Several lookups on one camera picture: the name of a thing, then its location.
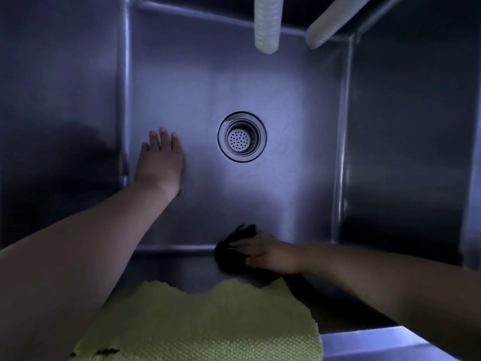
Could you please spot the person's left hand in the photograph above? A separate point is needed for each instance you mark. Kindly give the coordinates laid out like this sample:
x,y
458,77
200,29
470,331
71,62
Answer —
x,y
161,165

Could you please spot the person's right hand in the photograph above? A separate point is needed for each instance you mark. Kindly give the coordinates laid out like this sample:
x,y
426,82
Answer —
x,y
274,255

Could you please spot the round metal drain strainer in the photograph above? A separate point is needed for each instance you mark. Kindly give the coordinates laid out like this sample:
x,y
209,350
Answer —
x,y
242,137

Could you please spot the stainless steel sink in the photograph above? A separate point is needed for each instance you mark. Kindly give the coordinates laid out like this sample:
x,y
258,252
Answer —
x,y
188,90

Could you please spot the person's right forearm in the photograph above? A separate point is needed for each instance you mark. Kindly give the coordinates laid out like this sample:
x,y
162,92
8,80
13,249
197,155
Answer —
x,y
394,289

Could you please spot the yellow woven cloth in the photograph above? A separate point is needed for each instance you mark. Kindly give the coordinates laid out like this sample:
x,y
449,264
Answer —
x,y
210,327

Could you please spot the person's left forearm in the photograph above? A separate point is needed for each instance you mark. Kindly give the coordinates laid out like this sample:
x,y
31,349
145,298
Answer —
x,y
75,266

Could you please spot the dark cleaning cloth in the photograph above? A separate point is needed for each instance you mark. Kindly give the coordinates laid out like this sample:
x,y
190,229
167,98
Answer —
x,y
225,259

